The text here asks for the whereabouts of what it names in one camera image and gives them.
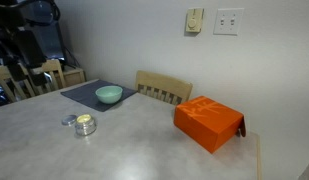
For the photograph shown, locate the black monitor screen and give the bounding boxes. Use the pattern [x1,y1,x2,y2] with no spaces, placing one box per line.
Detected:
[43,16,67,62]

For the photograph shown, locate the round silver tin lid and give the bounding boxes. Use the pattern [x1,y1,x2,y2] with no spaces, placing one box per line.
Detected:
[61,114,78,127]

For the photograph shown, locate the dark blue cloth placemat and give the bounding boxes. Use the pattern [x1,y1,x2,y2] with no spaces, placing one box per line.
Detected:
[60,79,138,113]

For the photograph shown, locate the white double switch plate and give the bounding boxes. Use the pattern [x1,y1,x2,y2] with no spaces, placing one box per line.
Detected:
[213,7,245,36]

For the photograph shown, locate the black cables by wall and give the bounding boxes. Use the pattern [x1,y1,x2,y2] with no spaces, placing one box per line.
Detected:
[63,44,82,69]

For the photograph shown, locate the beige wall thermostat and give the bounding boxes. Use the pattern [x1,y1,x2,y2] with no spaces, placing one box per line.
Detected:
[185,8,205,34]

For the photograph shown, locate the orange cardboard box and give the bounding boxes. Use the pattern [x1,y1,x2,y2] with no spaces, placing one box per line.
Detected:
[173,95,247,155]

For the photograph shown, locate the small wooden cabinet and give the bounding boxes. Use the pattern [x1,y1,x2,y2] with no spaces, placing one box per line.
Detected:
[55,66,87,88]

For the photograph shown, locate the mint green bowl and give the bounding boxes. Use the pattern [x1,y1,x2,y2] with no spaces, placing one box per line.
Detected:
[95,85,124,105]

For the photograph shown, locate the small glass jar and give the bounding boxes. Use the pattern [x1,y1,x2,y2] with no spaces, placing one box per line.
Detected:
[74,113,98,137]

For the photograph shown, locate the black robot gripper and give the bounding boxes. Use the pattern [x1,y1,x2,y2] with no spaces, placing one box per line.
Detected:
[6,29,48,88]

